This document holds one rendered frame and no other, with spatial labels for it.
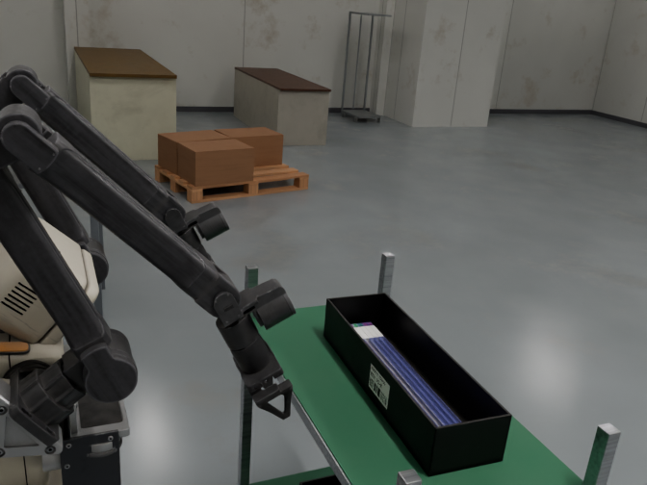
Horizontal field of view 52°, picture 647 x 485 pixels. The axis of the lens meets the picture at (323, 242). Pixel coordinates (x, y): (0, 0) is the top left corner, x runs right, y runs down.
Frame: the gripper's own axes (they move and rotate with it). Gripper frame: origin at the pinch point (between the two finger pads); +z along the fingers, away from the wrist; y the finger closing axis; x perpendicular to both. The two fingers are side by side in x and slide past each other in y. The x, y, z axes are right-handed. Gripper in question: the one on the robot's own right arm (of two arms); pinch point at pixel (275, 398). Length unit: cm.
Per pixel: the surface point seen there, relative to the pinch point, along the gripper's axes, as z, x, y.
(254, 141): 130, -105, 521
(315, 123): 196, -212, 676
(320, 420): 21.9, -6.1, 13.5
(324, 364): 26.1, -14.7, 34.5
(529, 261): 233, -221, 278
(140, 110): 75, -24, 617
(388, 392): 21.8, -21.5, 9.8
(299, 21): 121, -312, 907
